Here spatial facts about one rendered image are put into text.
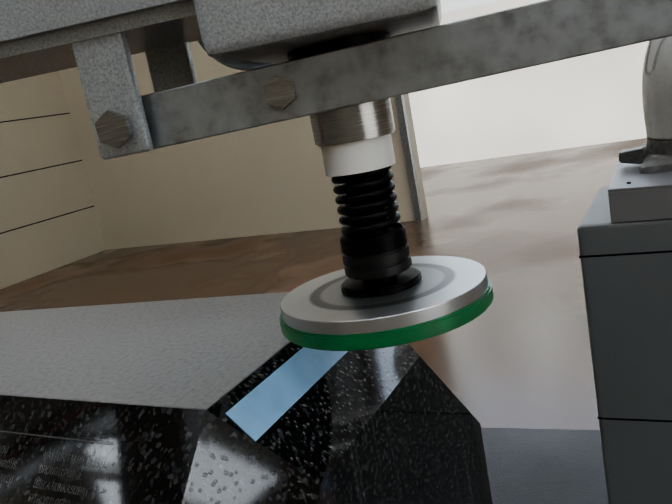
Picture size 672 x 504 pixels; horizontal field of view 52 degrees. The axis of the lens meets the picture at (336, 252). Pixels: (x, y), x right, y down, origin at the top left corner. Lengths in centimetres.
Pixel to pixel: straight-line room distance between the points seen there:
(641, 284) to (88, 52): 107
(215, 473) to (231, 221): 622
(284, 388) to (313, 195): 560
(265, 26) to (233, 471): 38
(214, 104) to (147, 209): 680
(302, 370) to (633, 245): 81
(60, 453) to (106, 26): 41
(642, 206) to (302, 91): 87
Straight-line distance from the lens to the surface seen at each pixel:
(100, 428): 74
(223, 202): 683
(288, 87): 63
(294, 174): 635
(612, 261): 140
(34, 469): 79
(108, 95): 67
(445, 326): 63
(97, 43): 67
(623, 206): 138
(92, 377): 83
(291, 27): 59
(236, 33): 60
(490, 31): 62
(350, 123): 65
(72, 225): 772
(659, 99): 147
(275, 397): 71
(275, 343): 78
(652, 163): 148
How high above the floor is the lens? 112
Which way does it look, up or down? 12 degrees down
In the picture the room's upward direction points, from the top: 11 degrees counter-clockwise
